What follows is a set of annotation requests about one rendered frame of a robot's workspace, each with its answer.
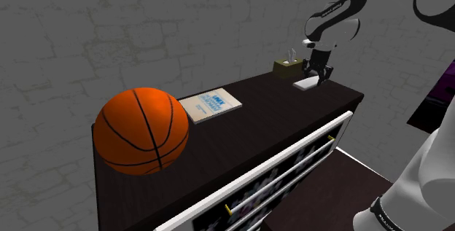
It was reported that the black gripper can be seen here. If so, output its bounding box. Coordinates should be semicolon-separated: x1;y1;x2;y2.
302;47;335;87

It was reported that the white flat square pad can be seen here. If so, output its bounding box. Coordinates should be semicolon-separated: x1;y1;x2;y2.
292;75;320;92

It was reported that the olive tissue box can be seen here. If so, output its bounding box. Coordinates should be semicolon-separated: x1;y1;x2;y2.
272;48;305;80

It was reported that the dark chest of drawers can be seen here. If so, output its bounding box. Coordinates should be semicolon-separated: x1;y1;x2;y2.
91;69;365;231

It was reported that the pale book with blue lettering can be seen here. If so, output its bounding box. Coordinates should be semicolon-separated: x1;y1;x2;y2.
178;87;244;125

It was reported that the black and purple furniture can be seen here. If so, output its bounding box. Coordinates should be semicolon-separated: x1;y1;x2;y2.
406;58;455;134

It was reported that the orange basketball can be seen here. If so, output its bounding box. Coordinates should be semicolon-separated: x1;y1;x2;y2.
93;87;190;176

